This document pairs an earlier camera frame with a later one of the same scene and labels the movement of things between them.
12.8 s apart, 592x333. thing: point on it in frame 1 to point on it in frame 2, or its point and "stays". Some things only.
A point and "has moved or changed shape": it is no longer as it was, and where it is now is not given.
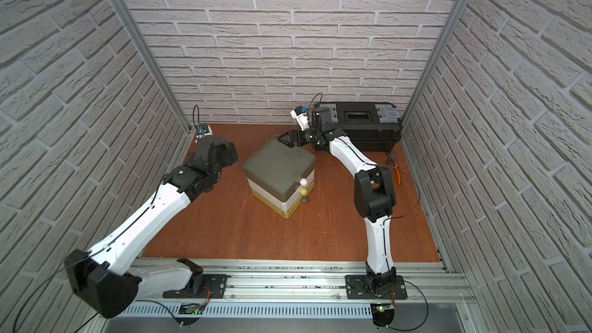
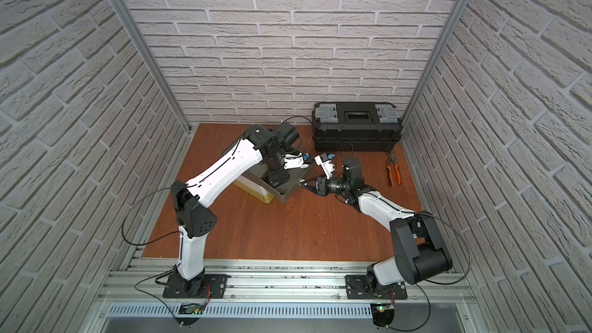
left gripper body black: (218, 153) to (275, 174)
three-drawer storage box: (280, 176) has moved or changed shape
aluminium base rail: (428, 279) stays
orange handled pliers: (391, 159) stays
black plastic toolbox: (373, 126) stays
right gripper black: (290, 143) to (321, 186)
